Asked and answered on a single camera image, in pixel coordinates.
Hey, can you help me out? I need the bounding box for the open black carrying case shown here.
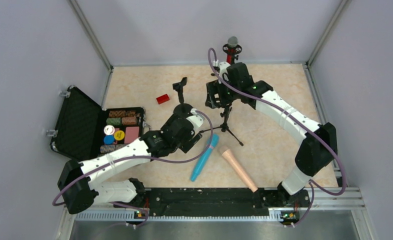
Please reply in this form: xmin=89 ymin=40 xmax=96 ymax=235
xmin=47 ymin=85 xmax=146 ymax=161

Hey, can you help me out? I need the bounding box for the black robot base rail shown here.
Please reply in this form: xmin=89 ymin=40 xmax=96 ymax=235
xmin=128 ymin=178 xmax=310 ymax=217

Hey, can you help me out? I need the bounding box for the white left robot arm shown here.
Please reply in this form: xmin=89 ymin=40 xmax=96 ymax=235
xmin=52 ymin=108 xmax=209 ymax=214

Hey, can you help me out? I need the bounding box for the blue round token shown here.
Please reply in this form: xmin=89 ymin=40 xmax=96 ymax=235
xmin=103 ymin=135 xmax=115 ymax=145

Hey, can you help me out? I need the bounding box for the red toy brick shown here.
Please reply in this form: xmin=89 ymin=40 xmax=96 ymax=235
xmin=156 ymin=94 xmax=170 ymax=105

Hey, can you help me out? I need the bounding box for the black round base clamp stand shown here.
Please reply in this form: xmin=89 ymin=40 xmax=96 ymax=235
xmin=172 ymin=76 xmax=193 ymax=118

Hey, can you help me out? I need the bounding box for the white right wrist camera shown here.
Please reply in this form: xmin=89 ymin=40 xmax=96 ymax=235
xmin=212 ymin=60 xmax=231 ymax=80

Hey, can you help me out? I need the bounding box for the black tripod clip mic stand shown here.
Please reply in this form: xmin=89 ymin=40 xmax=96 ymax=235
xmin=213 ymin=103 xmax=244 ymax=146

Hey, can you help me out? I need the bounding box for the pink microphone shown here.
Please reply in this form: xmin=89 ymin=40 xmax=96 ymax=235
xmin=219 ymin=145 xmax=259 ymax=193

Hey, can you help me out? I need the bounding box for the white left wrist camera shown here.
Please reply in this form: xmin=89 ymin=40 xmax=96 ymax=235
xmin=186 ymin=113 xmax=205 ymax=132

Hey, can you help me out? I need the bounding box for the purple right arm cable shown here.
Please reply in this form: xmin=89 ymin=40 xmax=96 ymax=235
xmin=207 ymin=47 xmax=348 ymax=228

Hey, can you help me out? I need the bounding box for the blue microphone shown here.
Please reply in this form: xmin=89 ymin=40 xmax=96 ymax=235
xmin=190 ymin=134 xmax=220 ymax=182

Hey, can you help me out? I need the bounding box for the yellow round token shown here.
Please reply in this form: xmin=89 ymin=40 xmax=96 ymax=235
xmin=113 ymin=130 xmax=125 ymax=141

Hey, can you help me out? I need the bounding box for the red glitter microphone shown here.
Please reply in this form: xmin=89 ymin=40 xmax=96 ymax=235
xmin=226 ymin=36 xmax=239 ymax=65

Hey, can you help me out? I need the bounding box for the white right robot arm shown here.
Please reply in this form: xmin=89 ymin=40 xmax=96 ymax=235
xmin=205 ymin=60 xmax=337 ymax=197

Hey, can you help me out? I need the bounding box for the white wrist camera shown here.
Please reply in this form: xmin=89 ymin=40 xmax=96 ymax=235
xmin=212 ymin=60 xmax=231 ymax=80
xmin=186 ymin=113 xmax=205 ymax=132

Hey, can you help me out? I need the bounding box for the black shock mount tripod stand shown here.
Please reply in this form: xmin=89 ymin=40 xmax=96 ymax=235
xmin=222 ymin=44 xmax=242 ymax=65

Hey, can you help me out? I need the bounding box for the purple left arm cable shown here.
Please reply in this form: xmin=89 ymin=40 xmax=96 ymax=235
xmin=52 ymin=110 xmax=215 ymax=229

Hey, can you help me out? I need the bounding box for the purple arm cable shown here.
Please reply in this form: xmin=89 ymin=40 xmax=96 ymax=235
xmin=52 ymin=110 xmax=215 ymax=229
xmin=207 ymin=47 xmax=348 ymax=228

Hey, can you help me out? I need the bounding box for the pink playing card deck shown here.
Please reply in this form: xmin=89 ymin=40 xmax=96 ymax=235
xmin=124 ymin=126 xmax=140 ymax=144

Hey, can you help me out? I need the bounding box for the white round token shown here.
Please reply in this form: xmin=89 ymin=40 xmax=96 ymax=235
xmin=103 ymin=125 xmax=116 ymax=136

